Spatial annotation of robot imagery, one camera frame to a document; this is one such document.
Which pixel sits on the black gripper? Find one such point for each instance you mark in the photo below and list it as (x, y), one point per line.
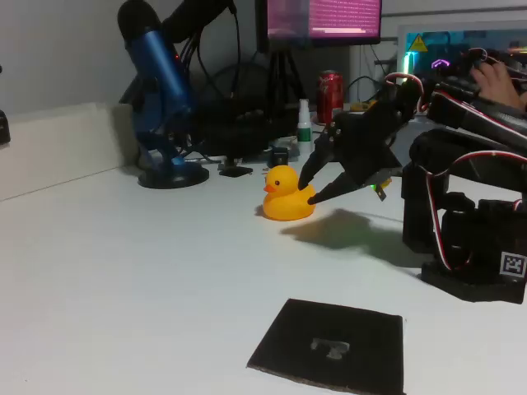
(357, 154)

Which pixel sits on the yellow rubber duck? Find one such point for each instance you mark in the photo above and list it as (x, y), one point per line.
(288, 201)

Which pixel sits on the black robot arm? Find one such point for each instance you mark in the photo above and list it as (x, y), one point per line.
(453, 148)

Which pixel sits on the black square mat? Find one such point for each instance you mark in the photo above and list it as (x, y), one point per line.
(288, 345)

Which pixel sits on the person's right hand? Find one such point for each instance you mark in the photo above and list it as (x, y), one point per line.
(500, 88)

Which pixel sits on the white spray bottle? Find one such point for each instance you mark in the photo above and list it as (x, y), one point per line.
(304, 140)

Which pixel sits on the small black cube device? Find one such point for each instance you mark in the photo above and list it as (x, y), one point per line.
(279, 157)

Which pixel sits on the yellow tool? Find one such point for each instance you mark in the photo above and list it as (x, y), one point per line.
(364, 106)

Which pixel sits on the red soda can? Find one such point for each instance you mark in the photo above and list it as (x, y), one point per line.
(329, 94)

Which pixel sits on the small black flat stand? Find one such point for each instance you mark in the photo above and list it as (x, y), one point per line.
(235, 171)

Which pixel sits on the black tripod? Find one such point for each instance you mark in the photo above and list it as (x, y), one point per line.
(282, 74)

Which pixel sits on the computer monitor pink text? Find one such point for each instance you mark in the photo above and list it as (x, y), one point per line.
(341, 16)

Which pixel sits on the blue desktop microphone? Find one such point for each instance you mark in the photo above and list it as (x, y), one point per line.
(160, 70)

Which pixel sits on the black white marker tag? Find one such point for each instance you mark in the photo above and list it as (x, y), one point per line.
(512, 263)

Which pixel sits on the white raised desk shelf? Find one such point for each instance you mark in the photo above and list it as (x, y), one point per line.
(62, 144)

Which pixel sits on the black oblong device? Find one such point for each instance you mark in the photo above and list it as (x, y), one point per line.
(3, 127)

